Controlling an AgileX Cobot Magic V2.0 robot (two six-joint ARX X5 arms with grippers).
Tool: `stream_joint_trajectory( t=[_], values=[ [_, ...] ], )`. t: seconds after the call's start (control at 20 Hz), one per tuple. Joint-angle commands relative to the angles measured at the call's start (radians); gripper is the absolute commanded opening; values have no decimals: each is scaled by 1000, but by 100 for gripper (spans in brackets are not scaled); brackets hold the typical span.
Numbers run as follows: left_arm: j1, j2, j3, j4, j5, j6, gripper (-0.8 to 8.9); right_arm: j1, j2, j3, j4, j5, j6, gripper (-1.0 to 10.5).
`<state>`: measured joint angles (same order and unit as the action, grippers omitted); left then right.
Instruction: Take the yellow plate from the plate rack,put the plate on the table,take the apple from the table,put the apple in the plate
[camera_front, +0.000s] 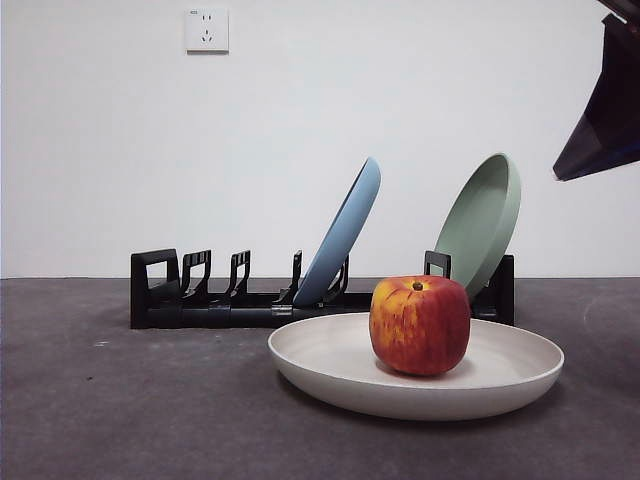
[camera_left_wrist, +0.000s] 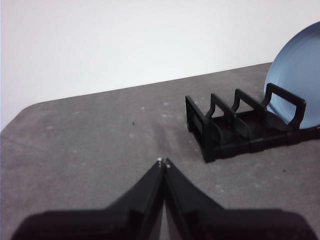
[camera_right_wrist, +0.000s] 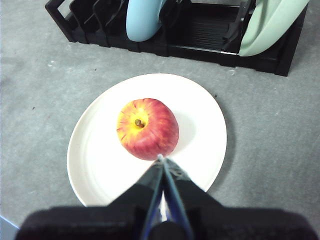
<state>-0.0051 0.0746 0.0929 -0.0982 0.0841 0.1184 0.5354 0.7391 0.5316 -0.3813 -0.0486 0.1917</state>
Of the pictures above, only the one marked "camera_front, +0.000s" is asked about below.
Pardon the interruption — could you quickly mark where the cream round plate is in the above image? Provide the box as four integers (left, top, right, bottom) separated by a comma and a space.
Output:
267, 312, 566, 421

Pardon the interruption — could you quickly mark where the blue round plate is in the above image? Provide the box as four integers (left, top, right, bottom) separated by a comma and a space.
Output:
292, 156, 382, 307

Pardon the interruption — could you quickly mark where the white wall socket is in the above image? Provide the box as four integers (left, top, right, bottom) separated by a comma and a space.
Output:
185, 6, 231, 55

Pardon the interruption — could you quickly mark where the green round plate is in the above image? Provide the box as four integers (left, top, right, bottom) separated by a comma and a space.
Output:
432, 152, 523, 302

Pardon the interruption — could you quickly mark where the red yellow apple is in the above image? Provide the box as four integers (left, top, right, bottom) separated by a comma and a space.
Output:
368, 274, 472, 377

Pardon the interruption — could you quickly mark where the black plate rack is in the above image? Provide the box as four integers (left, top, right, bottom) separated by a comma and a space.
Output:
129, 248, 516, 330

